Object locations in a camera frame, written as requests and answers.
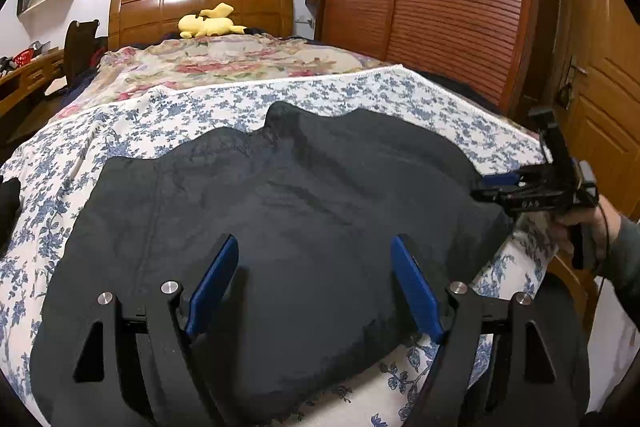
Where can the wooden headboard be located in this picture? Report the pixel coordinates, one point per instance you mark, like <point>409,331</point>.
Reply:
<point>150,7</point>

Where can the long wooden desk cabinet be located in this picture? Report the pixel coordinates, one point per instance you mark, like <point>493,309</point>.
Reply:
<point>25,79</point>

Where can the dark wooden chair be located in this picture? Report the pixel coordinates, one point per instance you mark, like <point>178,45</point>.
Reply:
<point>77,47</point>

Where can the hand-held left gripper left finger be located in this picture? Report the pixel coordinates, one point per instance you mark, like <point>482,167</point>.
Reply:
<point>215,287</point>

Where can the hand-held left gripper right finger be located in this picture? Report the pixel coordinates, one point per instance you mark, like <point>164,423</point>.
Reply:
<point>415,292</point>

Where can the blue floral bedsheet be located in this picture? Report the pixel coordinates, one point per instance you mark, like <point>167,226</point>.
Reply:
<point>200,112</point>

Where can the black jacket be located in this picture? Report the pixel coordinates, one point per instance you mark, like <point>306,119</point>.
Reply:
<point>300,207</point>

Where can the yellow plush toy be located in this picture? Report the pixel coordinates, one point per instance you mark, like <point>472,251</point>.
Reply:
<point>210,24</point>

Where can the folded black garment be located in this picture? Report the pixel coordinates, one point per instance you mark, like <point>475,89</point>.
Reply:
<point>7,212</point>

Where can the red basket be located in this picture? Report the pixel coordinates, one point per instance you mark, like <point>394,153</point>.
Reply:
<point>23,57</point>

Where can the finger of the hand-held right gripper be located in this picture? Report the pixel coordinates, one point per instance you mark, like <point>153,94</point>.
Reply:
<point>500,180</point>
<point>490,196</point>

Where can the pink floral quilt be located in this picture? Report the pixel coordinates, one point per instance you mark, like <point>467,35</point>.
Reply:
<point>225,62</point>

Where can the person's right hand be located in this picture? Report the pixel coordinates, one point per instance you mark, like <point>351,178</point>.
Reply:
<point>607,227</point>

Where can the wooden door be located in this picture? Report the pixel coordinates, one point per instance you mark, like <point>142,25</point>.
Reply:
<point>605,82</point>

